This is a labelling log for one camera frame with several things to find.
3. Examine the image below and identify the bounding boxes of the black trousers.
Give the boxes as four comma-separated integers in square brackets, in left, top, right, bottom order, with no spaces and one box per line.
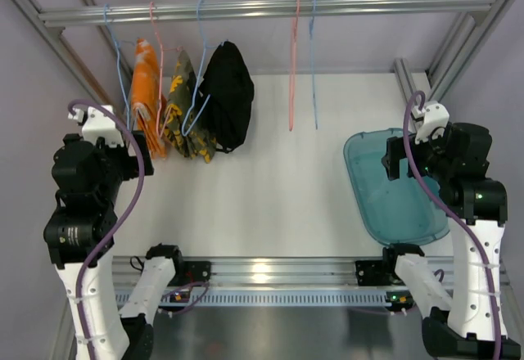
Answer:
[199,41,255,154]

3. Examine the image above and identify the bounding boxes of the blue hanger far left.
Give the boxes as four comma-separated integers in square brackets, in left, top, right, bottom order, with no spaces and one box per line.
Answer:
[102,4,134,131]

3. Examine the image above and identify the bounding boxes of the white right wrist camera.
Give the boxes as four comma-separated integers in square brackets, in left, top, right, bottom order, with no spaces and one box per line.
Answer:
[411,101,449,145]

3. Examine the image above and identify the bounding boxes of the aluminium frame posts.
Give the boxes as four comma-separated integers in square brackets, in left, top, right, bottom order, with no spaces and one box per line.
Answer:
[5,0,130,120]
[393,0,524,132]

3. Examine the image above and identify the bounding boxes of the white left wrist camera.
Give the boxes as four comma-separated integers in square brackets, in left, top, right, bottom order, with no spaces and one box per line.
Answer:
[68,107,124,148]

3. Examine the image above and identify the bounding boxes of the camouflage trousers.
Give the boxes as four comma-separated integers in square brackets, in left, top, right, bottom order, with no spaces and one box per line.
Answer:
[163,50,216,164]

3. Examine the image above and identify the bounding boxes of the aluminium hanging rail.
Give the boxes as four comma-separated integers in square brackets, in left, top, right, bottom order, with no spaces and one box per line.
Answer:
[38,0,495,27]

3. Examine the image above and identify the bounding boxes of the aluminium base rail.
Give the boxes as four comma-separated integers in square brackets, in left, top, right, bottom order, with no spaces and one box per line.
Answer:
[110,254,511,288]

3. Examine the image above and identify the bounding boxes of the empty blue hanger right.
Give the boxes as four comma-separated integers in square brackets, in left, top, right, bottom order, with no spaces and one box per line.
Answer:
[309,0,318,130]

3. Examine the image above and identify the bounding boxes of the orange tie-dye trousers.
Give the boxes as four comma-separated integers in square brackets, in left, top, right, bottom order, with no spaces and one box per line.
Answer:
[130,38,167,159]

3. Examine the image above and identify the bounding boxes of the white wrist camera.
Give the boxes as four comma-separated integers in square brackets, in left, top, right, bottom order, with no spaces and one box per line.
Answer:
[68,107,124,148]
[411,101,449,145]

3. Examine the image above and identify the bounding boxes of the blue hanger with black trousers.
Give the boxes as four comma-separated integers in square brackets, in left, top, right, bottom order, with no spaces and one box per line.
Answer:
[181,0,225,137]

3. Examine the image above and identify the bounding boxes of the teal plastic bin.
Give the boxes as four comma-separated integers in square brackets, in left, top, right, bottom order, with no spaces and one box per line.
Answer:
[343,128,449,246]

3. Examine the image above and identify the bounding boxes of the aluminium frame posts right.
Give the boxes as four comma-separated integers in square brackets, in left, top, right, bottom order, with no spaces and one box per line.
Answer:
[393,0,524,132]

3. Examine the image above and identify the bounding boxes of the slotted cable duct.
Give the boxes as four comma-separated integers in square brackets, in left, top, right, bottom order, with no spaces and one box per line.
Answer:
[114,290,414,308]

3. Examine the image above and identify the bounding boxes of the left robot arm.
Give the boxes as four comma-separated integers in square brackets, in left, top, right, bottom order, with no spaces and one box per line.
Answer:
[43,131,183,359]

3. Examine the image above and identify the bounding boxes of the aluminium frame posts left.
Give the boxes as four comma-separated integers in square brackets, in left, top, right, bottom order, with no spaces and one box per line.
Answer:
[5,0,130,120]

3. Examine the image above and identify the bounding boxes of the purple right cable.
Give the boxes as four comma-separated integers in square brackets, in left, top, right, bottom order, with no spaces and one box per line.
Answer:
[403,90,504,360]

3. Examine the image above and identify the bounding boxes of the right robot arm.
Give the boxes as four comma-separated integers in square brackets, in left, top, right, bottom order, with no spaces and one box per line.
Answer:
[382,123,522,359]

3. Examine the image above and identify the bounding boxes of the empty pink hanger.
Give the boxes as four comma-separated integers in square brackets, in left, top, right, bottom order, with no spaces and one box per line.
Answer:
[288,0,300,132]

